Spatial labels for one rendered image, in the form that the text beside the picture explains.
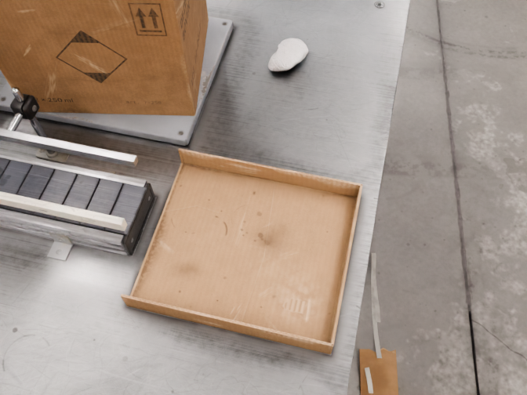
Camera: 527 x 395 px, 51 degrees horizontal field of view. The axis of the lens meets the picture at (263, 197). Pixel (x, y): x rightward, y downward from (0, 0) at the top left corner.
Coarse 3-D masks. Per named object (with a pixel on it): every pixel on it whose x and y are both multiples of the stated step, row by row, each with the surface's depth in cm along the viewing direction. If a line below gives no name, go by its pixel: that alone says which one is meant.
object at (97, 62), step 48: (0, 0) 76; (48, 0) 76; (96, 0) 75; (144, 0) 75; (192, 0) 89; (0, 48) 84; (48, 48) 83; (96, 48) 83; (144, 48) 82; (192, 48) 90; (48, 96) 93; (96, 96) 92; (144, 96) 92; (192, 96) 92
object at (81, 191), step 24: (0, 168) 87; (24, 168) 87; (48, 168) 87; (24, 192) 85; (48, 192) 85; (72, 192) 85; (96, 192) 85; (120, 192) 85; (144, 192) 85; (48, 216) 83; (120, 216) 82
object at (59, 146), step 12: (0, 132) 81; (12, 132) 80; (24, 144) 81; (36, 144) 80; (48, 144) 79; (60, 144) 79; (72, 144) 79; (84, 156) 80; (96, 156) 79; (108, 156) 78; (120, 156) 78; (132, 156) 78
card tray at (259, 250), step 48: (192, 192) 90; (240, 192) 90; (288, 192) 90; (336, 192) 89; (192, 240) 85; (240, 240) 85; (288, 240) 85; (336, 240) 85; (144, 288) 81; (192, 288) 81; (240, 288) 81; (288, 288) 81; (336, 288) 81; (288, 336) 74
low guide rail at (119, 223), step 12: (0, 192) 81; (12, 204) 81; (24, 204) 80; (36, 204) 80; (48, 204) 80; (60, 216) 80; (72, 216) 79; (84, 216) 79; (96, 216) 79; (108, 216) 78; (120, 228) 79
